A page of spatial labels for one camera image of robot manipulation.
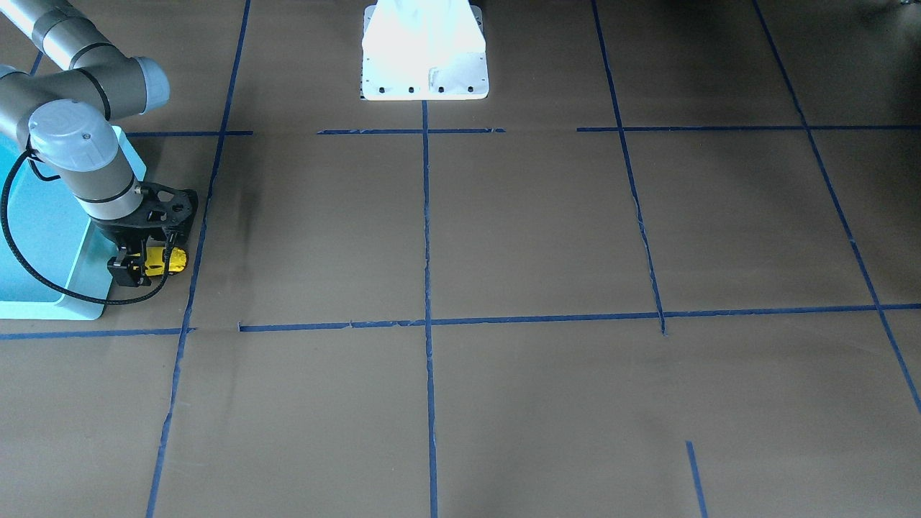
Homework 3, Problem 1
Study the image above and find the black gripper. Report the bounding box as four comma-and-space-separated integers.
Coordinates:
95, 216, 181, 288

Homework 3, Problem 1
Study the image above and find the yellow beetle toy car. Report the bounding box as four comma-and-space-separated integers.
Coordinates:
142, 246, 188, 276

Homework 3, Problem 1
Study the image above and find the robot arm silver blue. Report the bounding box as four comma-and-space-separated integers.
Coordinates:
2, 1, 196, 286

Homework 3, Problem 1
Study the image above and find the light blue plastic bin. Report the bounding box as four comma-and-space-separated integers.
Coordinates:
1, 162, 117, 320

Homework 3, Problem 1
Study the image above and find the white pillar with base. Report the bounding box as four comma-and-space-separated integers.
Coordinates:
360, 1, 490, 101

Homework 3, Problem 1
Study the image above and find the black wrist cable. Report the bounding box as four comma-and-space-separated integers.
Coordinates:
0, 148, 173, 306

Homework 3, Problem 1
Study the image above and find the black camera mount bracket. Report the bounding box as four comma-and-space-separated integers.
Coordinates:
129, 181, 199, 246

